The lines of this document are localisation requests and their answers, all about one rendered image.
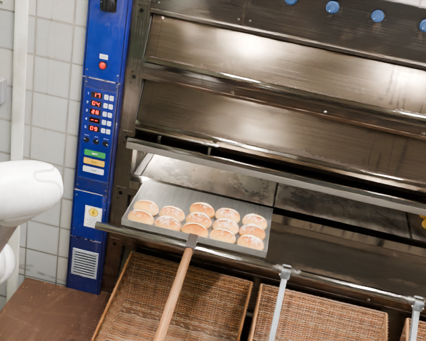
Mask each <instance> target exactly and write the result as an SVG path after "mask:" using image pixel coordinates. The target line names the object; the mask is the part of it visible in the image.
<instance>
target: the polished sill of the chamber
mask: <svg viewBox="0 0 426 341"><path fill-rule="evenodd" d="M144 180H148V181H154V182H158V183H163V184H167V185H172V186H175V187H181V188H184V189H190V190H193V191H198V192H202V193H205V194H211V195H214V196H220V197H224V198H229V199H232V200H238V201H241V202H247V203H250V204H255V205H259V206H264V207H268V208H273V215H272V220H271V221H272V222H276V223H280V224H284V225H289V226H292V227H298V228H301V229H307V230H310V231H315V232H319V233H324V234H327V235H332V236H336V237H341V238H345V239H348V240H354V241H357V242H362V243H366V244H370V245H374V246H379V247H382V248H388V249H391V250H397V251H400V252H405V253H409V254H414V255H417V256H422V257H426V242H423V241H420V240H414V239H411V238H407V237H402V236H399V235H394V234H390V233H385V232H382V231H376V230H373V229H367V228H364V227H359V226H355V225H350V224H347V223H341V222H338V221H332V220H329V219H324V218H320V217H315V216H312V215H308V214H303V213H299V212H294V211H290V210H285V209H282V208H277V207H274V206H268V205H265V204H259V203H256V202H250V201H247V200H242V199H239V198H233V197H230V196H224V195H221V194H216V193H212V192H208V191H204V190H200V189H195V188H191V187H186V186H182V185H177V184H174V183H169V182H165V181H160V180H157V179H151V178H148V177H142V176H139V175H133V176H132V177H131V179H130V181H129V188H130V189H136V190H139V189H140V187H141V186H142V184H143V182H144Z"/></svg>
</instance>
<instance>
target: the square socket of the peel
mask: <svg viewBox="0 0 426 341"><path fill-rule="evenodd" d="M197 239H198V235H196V234H193V233H190V234H189V237H188V239H187V243H186V245H185V248H191V249H192V250H193V253H194V250H195V247H196V243H197ZM192 255H193V254H192Z"/></svg>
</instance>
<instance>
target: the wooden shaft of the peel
mask: <svg viewBox="0 0 426 341"><path fill-rule="evenodd" d="M192 254H193V250H192V249H191V248H185V251H184V253H183V257H182V259H181V263H180V265H179V268H178V271H177V273H176V277H175V279H174V282H173V285H172V288H171V291H170V294H169V296H168V300H167V302H166V306H165V308H164V311H163V313H162V317H161V319H160V323H159V325H158V328H157V331H156V334H155V337H154V339H153V341H164V339H165V336H166V332H167V330H168V326H169V324H170V320H171V318H172V314H173V312H174V308H175V306H176V302H177V299H178V297H179V293H180V291H181V287H182V284H183V281H184V278H185V275H186V272H187V269H188V266H189V262H190V260H191V256H192Z"/></svg>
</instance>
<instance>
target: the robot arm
mask: <svg viewBox="0 0 426 341"><path fill-rule="evenodd" d="M63 192H64V188H63V183H62V178H61V175H60V172H59V171H58V170H57V169H56V168H55V167H53V166H52V165H51V164H47V163H45V162H40V161H36V160H18V161H9V162H0V285H1V284H2V283H4V282H5V281H6V280H8V279H9V278H10V277H11V276H12V274H13V272H14V270H15V267H16V260H15V256H14V252H13V250H12V249H11V248H10V247H9V245H8V244H7V243H8V241H9V239H10V238H11V236H12V235H13V233H14V231H15V230H16V228H17V227H18V226H19V225H22V224H24V223H25V222H27V221H29V220H31V219H33V218H35V217H37V216H39V215H40V214H41V213H42V212H47V211H48V210H50V209H52V208H53V207H54V206H56V205H57V204H58V203H59V202H60V200H61V198H62V196H63Z"/></svg>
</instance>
